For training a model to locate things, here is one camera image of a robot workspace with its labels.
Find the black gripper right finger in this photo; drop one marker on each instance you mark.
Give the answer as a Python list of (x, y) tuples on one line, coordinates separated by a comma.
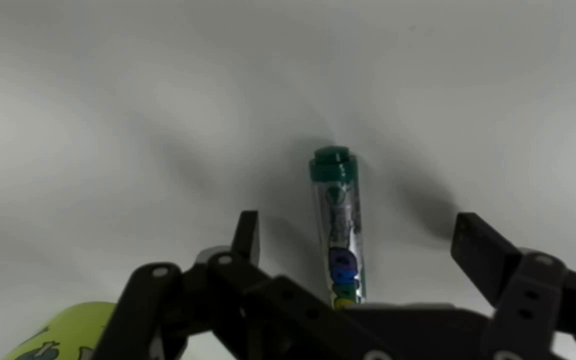
[(534, 293)]

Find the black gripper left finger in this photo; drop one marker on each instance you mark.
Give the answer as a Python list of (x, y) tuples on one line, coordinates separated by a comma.
[(235, 307)]

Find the green capped marker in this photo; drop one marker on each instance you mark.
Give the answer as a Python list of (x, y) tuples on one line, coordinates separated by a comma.
[(343, 226)]

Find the lime green cup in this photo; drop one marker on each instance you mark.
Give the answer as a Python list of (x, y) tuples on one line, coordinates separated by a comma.
[(69, 333)]

